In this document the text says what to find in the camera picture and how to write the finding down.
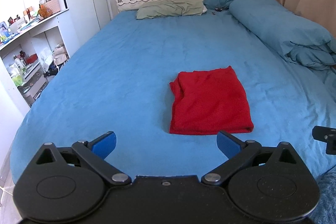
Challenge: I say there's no red knitted garment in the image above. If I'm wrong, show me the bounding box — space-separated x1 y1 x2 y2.
169 66 254 135

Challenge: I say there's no rolled blue duvet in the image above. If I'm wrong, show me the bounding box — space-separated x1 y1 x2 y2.
229 0 335 71

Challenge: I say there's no white shelf desk unit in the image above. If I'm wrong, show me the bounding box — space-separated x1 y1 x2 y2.
1 9 80 115

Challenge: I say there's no blue fluffy rug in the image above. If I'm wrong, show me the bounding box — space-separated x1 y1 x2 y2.
311 168 336 224

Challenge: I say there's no green pillow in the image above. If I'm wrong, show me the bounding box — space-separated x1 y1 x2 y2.
136 0 207 20

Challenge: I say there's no orange plush on shelf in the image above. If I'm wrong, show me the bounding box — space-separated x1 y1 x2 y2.
38 5 53 19

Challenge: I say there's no pink basket on shelf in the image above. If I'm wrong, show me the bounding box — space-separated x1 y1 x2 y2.
43 0 61 14

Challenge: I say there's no small dark item on bed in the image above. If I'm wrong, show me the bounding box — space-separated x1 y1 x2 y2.
211 8 223 15

